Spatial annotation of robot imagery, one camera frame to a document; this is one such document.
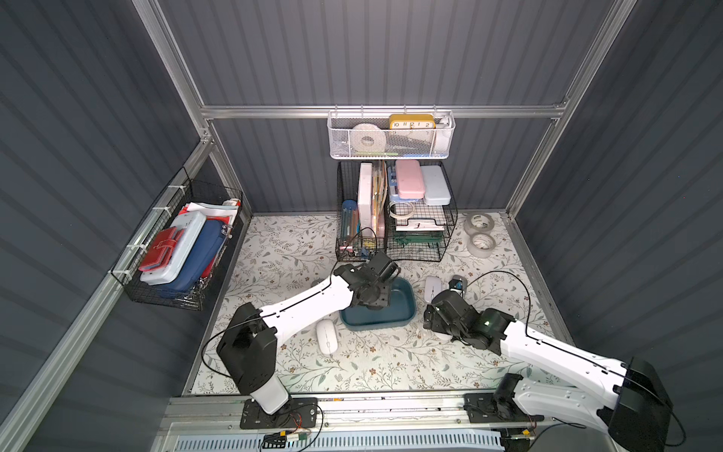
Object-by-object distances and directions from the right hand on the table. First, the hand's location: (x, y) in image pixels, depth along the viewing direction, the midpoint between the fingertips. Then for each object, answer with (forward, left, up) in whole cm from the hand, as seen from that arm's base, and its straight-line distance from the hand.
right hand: (442, 322), depth 82 cm
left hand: (+6, +18, +5) cm, 19 cm away
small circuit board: (-28, +45, -10) cm, 54 cm away
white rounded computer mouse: (+15, 0, -6) cm, 16 cm away
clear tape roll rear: (+46, -24, -7) cm, 52 cm away
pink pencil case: (+43, +8, +18) cm, 48 cm away
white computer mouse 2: (+5, -2, +15) cm, 15 cm away
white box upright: (+34, +23, +17) cm, 44 cm away
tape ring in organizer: (+34, +11, +13) cm, 38 cm away
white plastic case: (+13, +66, +28) cm, 73 cm away
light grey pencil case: (+41, -1, +15) cm, 44 cm away
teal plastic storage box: (+6, +12, -5) cm, 14 cm away
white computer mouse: (-3, +35, -5) cm, 35 cm away
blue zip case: (+8, +62, +25) cm, 67 cm away
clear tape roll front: (+35, -22, -8) cm, 42 cm away
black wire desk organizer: (+30, +4, +3) cm, 30 cm away
